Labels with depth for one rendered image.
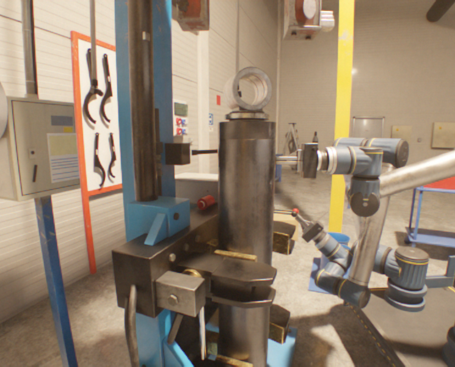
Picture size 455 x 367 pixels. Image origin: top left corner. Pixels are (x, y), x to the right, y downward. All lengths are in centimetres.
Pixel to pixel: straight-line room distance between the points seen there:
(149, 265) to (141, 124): 48
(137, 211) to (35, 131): 55
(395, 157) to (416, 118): 1060
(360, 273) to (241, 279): 78
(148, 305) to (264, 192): 52
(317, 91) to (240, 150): 1097
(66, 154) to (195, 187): 63
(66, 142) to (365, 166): 125
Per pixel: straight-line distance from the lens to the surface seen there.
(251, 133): 90
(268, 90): 99
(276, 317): 150
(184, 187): 148
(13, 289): 279
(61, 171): 136
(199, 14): 105
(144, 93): 101
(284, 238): 122
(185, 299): 83
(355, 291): 150
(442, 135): 1209
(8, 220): 262
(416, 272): 201
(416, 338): 190
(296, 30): 105
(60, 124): 136
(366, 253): 147
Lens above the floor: 142
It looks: 10 degrees down
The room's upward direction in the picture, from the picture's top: straight up
